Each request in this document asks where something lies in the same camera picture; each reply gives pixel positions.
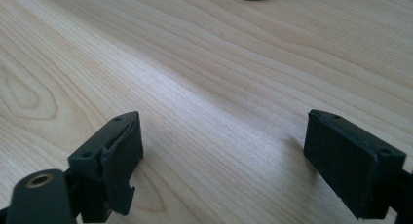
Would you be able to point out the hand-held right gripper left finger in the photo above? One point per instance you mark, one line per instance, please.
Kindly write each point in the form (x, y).
(110, 162)

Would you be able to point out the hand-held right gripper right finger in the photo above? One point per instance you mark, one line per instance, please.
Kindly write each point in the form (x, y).
(347, 165)

